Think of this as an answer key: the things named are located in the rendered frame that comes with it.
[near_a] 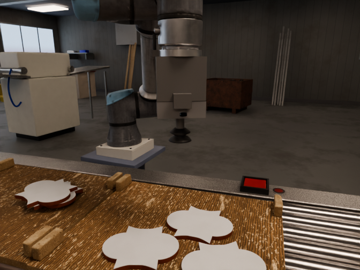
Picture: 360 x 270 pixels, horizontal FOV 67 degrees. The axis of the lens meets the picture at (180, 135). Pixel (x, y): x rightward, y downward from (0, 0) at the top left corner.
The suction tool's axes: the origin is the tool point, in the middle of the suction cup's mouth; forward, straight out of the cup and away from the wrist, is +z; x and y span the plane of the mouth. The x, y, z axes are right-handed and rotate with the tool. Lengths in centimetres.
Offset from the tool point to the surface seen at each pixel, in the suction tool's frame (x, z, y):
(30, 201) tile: 8.0, 15.4, -32.0
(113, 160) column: 58, 25, -21
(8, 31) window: 1028, -111, -501
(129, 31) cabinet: 1004, -112, -78
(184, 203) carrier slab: 9.1, 18.4, 2.0
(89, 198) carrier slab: 13.8, 18.4, -20.9
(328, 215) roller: 4.2, 20.7, 35.4
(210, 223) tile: -1.3, 17.4, 6.0
